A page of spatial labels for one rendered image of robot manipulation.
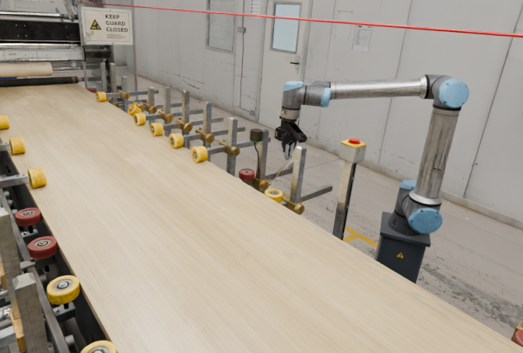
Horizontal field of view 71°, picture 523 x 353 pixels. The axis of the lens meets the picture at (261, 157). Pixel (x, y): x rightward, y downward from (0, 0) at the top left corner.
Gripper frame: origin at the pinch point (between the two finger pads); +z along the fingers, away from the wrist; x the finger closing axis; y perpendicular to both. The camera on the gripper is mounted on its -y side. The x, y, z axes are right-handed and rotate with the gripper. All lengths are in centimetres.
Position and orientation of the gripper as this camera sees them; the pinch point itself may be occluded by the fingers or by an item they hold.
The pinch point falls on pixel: (287, 158)
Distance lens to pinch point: 178.8
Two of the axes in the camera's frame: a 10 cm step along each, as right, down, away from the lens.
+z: -0.9, 9.3, 3.7
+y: -6.5, -3.3, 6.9
